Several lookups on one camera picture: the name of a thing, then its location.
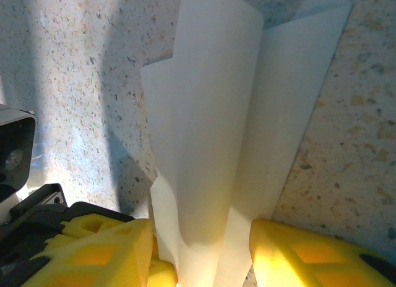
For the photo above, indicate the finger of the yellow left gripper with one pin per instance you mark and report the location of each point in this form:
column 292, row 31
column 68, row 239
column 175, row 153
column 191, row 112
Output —
column 164, row 273
column 99, row 223

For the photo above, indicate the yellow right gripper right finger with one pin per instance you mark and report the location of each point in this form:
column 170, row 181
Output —
column 309, row 262

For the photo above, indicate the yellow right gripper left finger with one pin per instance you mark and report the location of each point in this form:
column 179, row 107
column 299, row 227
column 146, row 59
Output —
column 102, row 262

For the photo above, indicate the white paper sheet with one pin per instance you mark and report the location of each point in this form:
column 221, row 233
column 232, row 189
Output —
column 210, row 113

